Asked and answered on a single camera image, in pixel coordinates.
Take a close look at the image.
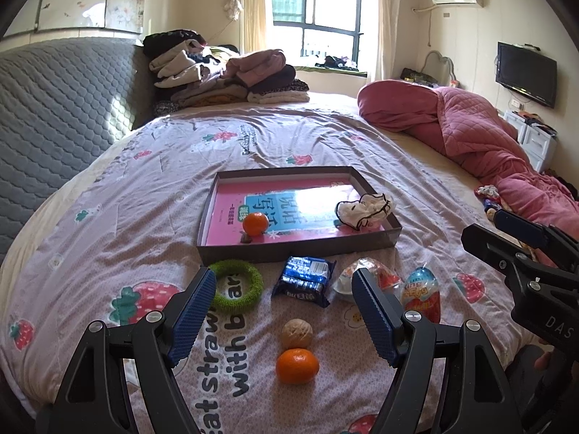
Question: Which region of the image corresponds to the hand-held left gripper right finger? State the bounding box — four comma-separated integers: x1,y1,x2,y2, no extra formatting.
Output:
352,268,534,434

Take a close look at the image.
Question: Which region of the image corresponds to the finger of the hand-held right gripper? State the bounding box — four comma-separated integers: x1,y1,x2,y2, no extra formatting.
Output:
493,210,579,268
461,224,540,291

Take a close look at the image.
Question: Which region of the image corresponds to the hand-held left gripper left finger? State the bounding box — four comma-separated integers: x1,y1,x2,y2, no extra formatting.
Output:
36,267,218,434

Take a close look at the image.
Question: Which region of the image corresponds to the blue and red egg toy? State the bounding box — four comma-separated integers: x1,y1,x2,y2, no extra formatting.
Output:
402,266,441,324

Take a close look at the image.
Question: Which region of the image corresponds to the shallow grey cardboard box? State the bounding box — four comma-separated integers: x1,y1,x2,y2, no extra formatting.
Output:
196,166,403,267

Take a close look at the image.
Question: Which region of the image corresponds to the brown walnut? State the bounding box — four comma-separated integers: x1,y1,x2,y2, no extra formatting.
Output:
281,319,314,350

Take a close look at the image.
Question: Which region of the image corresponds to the orange tangerine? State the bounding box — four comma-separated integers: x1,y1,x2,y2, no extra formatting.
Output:
242,213,269,237
276,348,320,385

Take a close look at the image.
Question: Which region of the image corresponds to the small colourful cloth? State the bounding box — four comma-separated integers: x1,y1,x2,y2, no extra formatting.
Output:
474,184,504,218

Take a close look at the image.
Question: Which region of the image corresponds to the blue cookie packet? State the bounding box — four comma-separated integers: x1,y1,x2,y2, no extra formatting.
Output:
271,256,338,309

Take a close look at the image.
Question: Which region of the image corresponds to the white drawer cabinet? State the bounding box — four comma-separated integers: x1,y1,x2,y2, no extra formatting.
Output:
503,110,558,173

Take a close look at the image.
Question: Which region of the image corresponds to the white cloth with black trim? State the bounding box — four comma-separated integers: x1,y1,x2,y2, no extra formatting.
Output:
335,193,396,229

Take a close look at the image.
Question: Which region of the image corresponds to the pink quilted blanket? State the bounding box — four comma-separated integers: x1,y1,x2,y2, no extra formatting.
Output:
357,80,579,265

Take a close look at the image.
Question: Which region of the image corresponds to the pink and blue book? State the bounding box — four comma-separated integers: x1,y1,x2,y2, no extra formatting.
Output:
206,176,385,246

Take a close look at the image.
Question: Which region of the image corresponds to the strawberry printed bedsheet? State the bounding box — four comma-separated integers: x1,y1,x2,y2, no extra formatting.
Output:
0,90,557,434

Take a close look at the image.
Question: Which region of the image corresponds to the black television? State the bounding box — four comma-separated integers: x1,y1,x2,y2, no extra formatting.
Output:
496,42,558,109

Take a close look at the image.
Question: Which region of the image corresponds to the pile of folded clothes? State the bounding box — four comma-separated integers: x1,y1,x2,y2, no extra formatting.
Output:
143,29,311,117

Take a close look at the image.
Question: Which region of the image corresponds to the grey quilted headboard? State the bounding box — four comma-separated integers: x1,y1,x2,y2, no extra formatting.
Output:
0,37,155,264

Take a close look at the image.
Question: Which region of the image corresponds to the dark cloth heap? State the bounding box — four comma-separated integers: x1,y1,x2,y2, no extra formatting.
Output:
315,55,359,69

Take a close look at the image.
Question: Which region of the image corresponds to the cream curtain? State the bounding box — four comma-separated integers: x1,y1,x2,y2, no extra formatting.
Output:
364,0,404,83
226,0,272,55

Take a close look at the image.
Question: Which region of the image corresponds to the window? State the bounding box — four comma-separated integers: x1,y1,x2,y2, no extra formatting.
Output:
270,0,366,71

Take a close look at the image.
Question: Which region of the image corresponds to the white wardrobe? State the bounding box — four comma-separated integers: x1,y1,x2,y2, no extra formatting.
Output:
0,0,148,39

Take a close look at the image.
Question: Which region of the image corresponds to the green ring toy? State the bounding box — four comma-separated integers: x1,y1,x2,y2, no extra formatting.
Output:
209,260,264,311

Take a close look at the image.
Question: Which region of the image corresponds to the heart-shaped white frame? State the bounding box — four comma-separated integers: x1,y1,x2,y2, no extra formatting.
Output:
422,50,456,86

